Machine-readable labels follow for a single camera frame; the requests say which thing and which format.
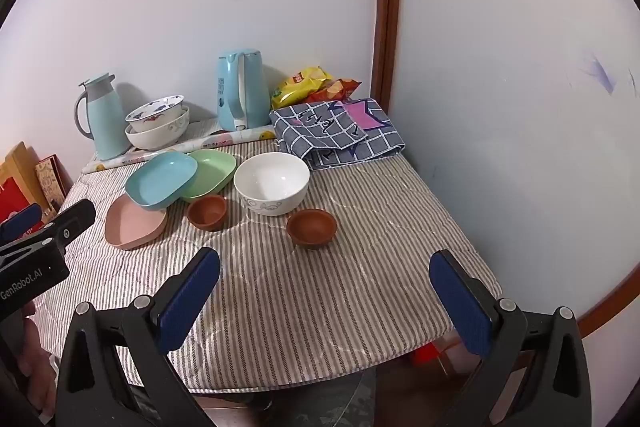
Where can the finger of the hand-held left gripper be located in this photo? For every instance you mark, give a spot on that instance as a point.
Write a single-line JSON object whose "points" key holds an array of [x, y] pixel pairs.
{"points": [[75, 217], [20, 219]]}

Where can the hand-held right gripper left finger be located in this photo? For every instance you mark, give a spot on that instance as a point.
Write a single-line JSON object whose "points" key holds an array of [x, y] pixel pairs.
{"points": [[187, 302]]}

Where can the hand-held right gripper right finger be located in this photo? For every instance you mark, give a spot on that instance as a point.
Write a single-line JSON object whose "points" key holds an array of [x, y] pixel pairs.
{"points": [[460, 307]]}

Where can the pink plastic plate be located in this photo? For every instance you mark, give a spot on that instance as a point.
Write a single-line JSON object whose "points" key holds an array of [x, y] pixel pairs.
{"points": [[132, 227]]}

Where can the blue plastic plate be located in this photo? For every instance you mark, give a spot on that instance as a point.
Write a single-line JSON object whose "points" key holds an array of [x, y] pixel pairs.
{"points": [[157, 179]]}

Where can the small brown clay bowl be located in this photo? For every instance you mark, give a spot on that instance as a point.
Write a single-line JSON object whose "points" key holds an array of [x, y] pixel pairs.
{"points": [[311, 227], [206, 212]]}

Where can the green plastic plate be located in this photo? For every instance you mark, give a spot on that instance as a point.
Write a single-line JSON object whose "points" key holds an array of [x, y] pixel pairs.
{"points": [[215, 169]]}

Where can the white bowl with grey print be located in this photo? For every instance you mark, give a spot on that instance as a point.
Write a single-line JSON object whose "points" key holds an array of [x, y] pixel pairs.
{"points": [[272, 179]]}

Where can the person's left hand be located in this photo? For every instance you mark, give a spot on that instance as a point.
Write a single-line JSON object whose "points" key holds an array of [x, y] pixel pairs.
{"points": [[39, 372]]}

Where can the red box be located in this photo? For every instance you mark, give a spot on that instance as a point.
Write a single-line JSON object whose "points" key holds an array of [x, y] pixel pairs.
{"points": [[12, 202]]}

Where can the brown cardboard box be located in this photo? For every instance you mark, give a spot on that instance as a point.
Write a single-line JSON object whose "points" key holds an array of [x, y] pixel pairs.
{"points": [[22, 167]]}

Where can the red plastic object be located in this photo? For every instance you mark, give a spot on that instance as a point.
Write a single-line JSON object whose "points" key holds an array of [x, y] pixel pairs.
{"points": [[427, 352]]}

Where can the fruit printed table mat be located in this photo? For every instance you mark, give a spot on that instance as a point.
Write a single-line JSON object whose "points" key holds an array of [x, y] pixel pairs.
{"points": [[150, 154]]}

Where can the light blue thermos jug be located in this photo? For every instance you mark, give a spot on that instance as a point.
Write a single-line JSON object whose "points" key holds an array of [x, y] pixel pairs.
{"points": [[107, 122]]}

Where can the large white ceramic bowl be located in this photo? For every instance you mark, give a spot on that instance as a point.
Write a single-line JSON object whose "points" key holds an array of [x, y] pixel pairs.
{"points": [[160, 138]]}

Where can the blue red patterned bowl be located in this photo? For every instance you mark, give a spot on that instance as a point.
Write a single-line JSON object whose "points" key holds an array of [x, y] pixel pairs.
{"points": [[152, 117]]}

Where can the striped grey blanket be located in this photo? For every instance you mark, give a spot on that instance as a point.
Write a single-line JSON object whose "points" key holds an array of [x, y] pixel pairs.
{"points": [[325, 297]]}

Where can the brown wooden baseboard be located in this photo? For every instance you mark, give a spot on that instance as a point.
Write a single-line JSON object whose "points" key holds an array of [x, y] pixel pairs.
{"points": [[607, 302]]}

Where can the blue tissue box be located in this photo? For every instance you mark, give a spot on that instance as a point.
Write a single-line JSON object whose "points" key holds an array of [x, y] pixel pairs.
{"points": [[232, 92]]}

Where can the blue checked cloth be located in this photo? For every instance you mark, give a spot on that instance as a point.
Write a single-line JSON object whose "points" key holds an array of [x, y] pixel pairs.
{"points": [[340, 142]]}

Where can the yellow chip bag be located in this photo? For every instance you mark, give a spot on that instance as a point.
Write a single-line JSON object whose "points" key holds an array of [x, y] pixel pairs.
{"points": [[297, 87]]}

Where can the red chip bag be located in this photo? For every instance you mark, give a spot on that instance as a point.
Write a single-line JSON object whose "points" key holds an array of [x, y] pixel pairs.
{"points": [[335, 89]]}

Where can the brown wooden door frame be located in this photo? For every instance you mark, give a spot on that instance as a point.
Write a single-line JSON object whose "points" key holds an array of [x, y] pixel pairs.
{"points": [[387, 7]]}

